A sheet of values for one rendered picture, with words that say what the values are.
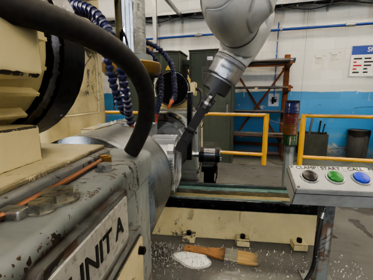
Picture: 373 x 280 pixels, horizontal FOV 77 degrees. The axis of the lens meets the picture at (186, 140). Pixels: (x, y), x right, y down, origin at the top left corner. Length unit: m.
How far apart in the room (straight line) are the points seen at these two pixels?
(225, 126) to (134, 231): 3.54
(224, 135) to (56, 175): 3.62
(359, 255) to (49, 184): 0.80
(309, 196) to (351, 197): 0.08
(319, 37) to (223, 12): 5.45
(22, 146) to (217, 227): 0.63
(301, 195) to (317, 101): 5.28
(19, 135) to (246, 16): 0.42
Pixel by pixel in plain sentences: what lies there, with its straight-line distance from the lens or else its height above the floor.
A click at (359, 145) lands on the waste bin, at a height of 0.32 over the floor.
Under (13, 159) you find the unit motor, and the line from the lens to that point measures 0.22.
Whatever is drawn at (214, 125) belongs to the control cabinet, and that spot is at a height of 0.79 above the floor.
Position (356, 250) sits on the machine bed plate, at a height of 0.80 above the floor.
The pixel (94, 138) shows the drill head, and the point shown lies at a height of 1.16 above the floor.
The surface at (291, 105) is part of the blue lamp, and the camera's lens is 1.06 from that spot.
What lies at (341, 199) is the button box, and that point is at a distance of 0.58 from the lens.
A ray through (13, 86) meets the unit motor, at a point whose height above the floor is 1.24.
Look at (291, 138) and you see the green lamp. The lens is 1.07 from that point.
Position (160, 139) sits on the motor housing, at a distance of 0.73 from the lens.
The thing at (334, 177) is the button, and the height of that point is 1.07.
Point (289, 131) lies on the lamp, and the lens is 1.07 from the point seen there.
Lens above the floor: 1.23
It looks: 10 degrees down
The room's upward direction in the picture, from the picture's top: straight up
